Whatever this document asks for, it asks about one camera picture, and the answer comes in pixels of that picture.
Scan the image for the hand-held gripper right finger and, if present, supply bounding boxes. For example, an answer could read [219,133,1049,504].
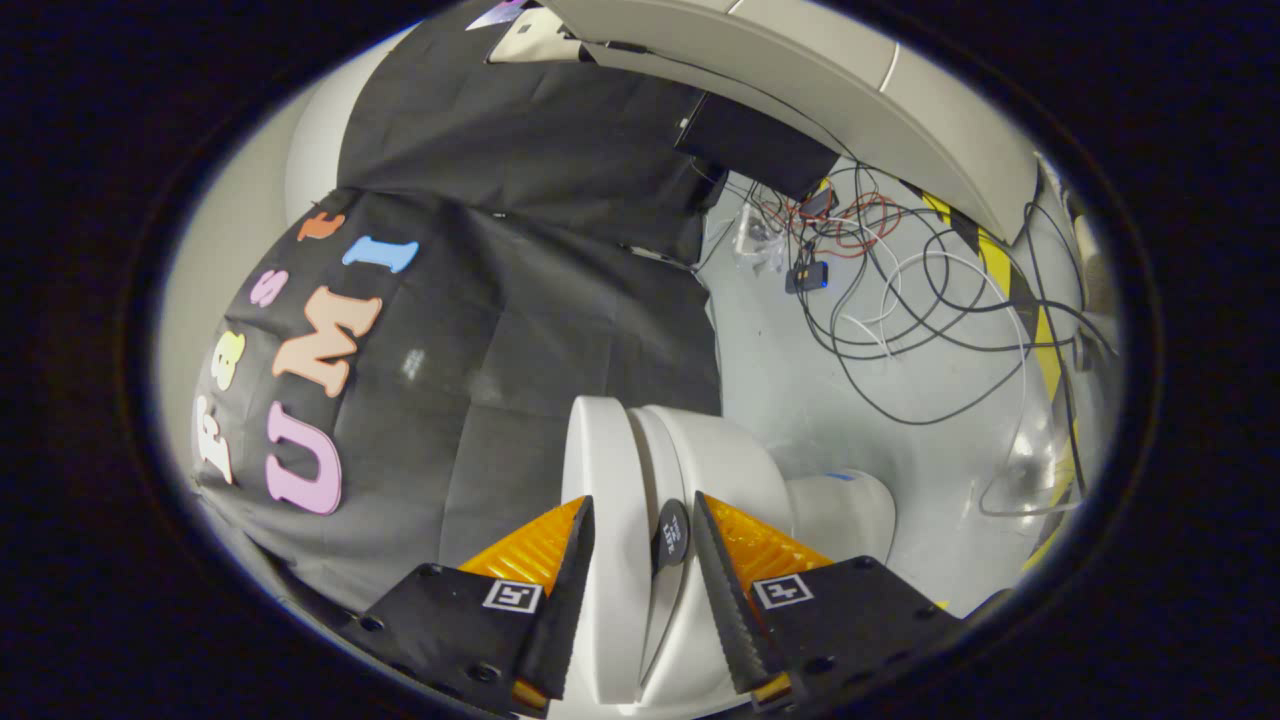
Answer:
[692,490,969,711]

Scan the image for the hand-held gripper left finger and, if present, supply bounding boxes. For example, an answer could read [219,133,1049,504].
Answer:
[352,495,597,716]

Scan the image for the white toilet lid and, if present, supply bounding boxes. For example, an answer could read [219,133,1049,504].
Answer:
[560,395,691,706]

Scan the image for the white toilet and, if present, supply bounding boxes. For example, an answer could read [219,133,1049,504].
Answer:
[630,405,896,716]

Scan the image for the black backdrop cloth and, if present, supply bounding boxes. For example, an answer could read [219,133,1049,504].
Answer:
[190,0,841,616]

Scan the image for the yellow black floor tape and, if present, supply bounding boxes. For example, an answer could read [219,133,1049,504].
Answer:
[905,180,1086,576]

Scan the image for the black flat panel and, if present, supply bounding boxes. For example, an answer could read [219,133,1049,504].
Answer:
[678,95,841,201]

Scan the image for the tangle of floor cables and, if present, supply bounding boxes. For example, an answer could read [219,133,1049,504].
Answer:
[700,165,1116,521]

